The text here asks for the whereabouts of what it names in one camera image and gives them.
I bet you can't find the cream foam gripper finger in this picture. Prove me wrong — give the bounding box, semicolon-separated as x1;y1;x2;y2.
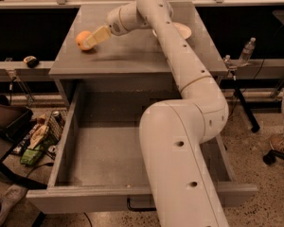
83;26;112;47

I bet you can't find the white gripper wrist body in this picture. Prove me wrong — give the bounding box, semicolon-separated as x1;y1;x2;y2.
106;7;126;36

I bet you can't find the orange fruit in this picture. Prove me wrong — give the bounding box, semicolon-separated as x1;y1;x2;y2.
76;30;92;50

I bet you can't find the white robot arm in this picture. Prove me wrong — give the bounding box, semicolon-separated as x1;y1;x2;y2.
76;0;229;227

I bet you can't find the grey open top drawer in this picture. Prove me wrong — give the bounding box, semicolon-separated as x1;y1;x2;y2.
27;83;257;214

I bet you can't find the grey cabinet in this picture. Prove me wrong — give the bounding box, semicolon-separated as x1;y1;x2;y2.
48;1;229;109

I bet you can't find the white bowl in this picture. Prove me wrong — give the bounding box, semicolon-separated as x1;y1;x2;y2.
151;22;192;40

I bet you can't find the small black yellow device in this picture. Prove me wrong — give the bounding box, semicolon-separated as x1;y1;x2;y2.
23;56;40;68

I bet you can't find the dark brown bag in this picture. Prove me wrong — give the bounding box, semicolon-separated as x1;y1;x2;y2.
0;95;33;142

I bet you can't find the green snack bag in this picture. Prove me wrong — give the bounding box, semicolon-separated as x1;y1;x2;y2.
20;145;45;166

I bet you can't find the black stand leg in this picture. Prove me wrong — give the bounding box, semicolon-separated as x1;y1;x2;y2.
234;79;260;133

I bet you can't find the white sneaker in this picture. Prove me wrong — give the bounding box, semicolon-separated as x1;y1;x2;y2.
0;184;27;227

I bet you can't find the brown shoe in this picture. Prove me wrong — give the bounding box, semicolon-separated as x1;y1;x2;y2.
269;134;284;153

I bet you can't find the wire basket with can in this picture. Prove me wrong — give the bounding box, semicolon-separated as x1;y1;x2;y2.
47;111;64;143

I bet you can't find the clear bottle on rail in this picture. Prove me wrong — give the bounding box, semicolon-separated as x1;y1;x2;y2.
239;37;256;66

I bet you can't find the black drawer handle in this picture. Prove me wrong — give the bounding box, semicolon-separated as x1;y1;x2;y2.
127;198;156;212

